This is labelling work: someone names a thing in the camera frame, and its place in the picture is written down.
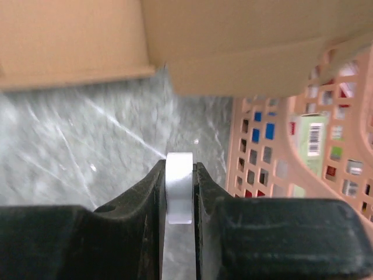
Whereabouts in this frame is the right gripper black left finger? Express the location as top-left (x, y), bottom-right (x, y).
top-left (1, 160), bottom-right (166, 279)

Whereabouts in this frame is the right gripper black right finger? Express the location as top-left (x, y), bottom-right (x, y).
top-left (193, 163), bottom-right (372, 279)

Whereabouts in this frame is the cardboard box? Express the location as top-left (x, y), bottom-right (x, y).
top-left (1, 1), bottom-right (372, 97)

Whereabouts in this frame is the green boxed item in organizer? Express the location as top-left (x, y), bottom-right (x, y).
top-left (290, 114), bottom-right (329, 177)

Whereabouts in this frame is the peach plastic file organizer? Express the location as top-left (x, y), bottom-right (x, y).
top-left (226, 50), bottom-right (372, 220)

